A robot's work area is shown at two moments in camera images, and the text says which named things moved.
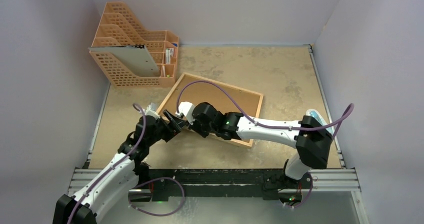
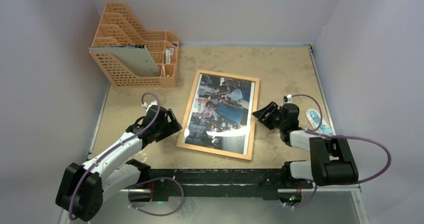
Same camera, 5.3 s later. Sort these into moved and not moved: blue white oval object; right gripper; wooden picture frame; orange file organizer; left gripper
Moved: right gripper; wooden picture frame
Not moved: blue white oval object; orange file organizer; left gripper
